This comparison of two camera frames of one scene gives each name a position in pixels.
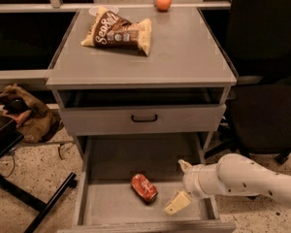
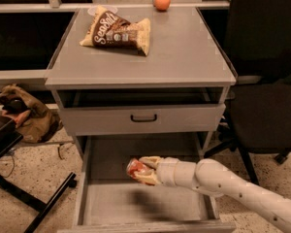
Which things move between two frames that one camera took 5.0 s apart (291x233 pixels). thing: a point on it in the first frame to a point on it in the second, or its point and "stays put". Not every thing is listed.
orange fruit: (163, 2) stays put
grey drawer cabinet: (139, 116) stays put
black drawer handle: (144, 120) stays put
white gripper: (190, 180) to (167, 172)
